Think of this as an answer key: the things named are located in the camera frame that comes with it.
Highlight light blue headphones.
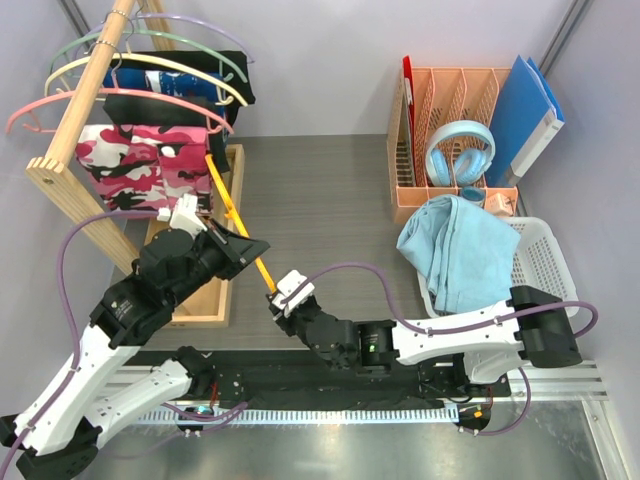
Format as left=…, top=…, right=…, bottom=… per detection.
left=425, top=120, right=496, bottom=187

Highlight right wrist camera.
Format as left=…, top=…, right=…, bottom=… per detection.
left=270, top=270, right=315, bottom=317

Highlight white slotted cable duct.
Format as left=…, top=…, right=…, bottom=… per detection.
left=134, top=405, right=460, bottom=427

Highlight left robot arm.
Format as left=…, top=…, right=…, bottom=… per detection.
left=1, top=222, right=270, bottom=479

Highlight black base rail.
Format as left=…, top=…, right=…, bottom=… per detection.
left=208, top=350, right=511, bottom=412

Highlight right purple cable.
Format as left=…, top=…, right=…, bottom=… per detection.
left=279, top=262, right=599, bottom=439

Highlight pink camouflage trousers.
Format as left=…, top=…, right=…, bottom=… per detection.
left=75, top=124, right=212, bottom=213

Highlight blue white small jar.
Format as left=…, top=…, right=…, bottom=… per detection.
left=459, top=186, right=486, bottom=208

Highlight orange desk file organizer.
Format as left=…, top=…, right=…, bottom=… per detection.
left=387, top=56, right=510, bottom=224

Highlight purple cable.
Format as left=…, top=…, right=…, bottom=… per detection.
left=0, top=209, right=251, bottom=461
left=279, top=262, right=599, bottom=439

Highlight cream plastic hanger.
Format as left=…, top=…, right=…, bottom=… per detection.
left=44, top=53, right=249, bottom=107

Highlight purple plastic hanger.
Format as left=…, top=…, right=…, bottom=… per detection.
left=79, top=12, right=256, bottom=65

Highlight wooden clothes rack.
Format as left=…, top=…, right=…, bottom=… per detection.
left=26, top=1, right=245, bottom=328

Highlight dark grey trousers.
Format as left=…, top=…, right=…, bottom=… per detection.
left=103, top=95, right=231, bottom=173

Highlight orange plastic hanger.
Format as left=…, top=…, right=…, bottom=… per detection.
left=205, top=154, right=276, bottom=294

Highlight blue folder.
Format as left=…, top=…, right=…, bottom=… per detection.
left=485, top=56, right=565, bottom=188

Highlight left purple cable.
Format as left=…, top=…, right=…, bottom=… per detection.
left=0, top=209, right=251, bottom=461

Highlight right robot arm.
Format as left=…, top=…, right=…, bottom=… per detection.
left=270, top=285, right=583, bottom=396

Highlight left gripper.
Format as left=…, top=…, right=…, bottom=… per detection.
left=165, top=218, right=268, bottom=308

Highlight white plastic basket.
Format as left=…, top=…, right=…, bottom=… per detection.
left=418, top=217, right=577, bottom=317

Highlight blue patterned trousers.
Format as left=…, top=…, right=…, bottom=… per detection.
left=103, top=68, right=234, bottom=106

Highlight red folder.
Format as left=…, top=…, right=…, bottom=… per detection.
left=402, top=55, right=416, bottom=186

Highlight green plastic hanger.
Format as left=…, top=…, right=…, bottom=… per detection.
left=50, top=29, right=249, bottom=83

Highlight light blue trousers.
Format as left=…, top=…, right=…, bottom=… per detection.
left=396, top=195, right=520, bottom=314

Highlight pink plastic hanger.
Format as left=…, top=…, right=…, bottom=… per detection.
left=5, top=88, right=235, bottom=134

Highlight black trousers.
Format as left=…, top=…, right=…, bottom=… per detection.
left=112, top=50, right=255, bottom=105

